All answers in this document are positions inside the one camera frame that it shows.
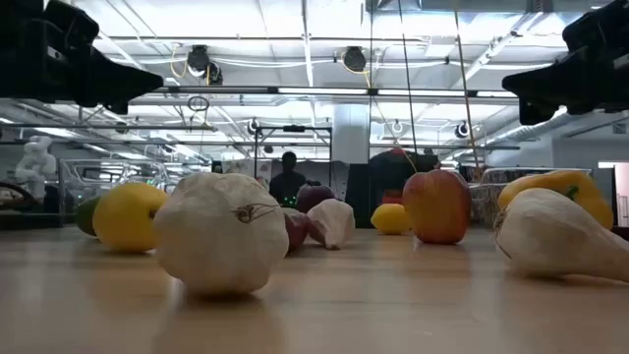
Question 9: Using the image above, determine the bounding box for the green lime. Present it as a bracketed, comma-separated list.
[74, 195, 102, 237]

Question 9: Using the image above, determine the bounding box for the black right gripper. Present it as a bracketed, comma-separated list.
[501, 46, 629, 126]

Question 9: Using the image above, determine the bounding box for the long yellow cable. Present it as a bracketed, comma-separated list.
[452, 0, 482, 171]

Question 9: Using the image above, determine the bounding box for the black metal frame rig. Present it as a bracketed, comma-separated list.
[253, 125, 334, 198]

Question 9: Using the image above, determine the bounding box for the long ceiling light bar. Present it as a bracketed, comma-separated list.
[128, 86, 520, 99]

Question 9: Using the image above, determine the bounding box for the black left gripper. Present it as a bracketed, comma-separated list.
[0, 0, 164, 115]

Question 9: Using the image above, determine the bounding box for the yellow bell pepper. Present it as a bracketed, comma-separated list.
[496, 169, 615, 231]

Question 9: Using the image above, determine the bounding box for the black equipment block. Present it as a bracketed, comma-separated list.
[368, 148, 441, 228]

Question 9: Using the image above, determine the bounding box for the long red chili pepper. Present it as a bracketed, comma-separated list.
[283, 209, 326, 255]

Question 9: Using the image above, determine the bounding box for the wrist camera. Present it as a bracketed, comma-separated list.
[562, 0, 629, 50]
[46, 0, 100, 50]

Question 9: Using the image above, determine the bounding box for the black ceiling cable reel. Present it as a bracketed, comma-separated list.
[185, 44, 212, 74]
[342, 46, 368, 74]

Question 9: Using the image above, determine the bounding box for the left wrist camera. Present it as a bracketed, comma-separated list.
[46, 0, 100, 50]

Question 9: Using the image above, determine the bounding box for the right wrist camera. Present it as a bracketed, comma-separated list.
[562, 0, 629, 50]

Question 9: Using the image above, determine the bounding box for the clear plastic bin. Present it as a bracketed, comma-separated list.
[58, 157, 173, 217]
[469, 166, 594, 230]

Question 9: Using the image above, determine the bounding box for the long thin black cable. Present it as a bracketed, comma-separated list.
[396, 0, 420, 161]

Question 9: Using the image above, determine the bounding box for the yellow lemon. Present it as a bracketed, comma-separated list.
[91, 182, 169, 255]
[370, 203, 413, 236]

